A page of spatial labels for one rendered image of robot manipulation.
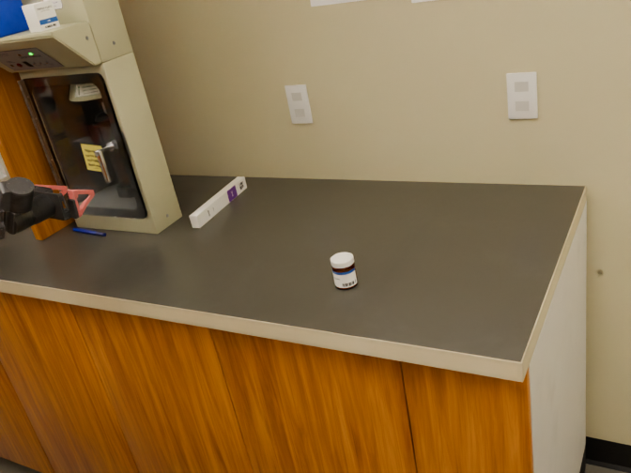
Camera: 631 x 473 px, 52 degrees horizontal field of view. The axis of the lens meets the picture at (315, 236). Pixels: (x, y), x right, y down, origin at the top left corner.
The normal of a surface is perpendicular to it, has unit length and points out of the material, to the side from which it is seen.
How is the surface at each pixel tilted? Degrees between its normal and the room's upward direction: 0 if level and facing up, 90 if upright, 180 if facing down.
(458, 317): 0
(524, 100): 90
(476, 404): 90
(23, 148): 90
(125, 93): 90
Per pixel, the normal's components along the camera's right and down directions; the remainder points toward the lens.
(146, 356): -0.46, 0.47
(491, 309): -0.18, -0.88
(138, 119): 0.87, 0.07
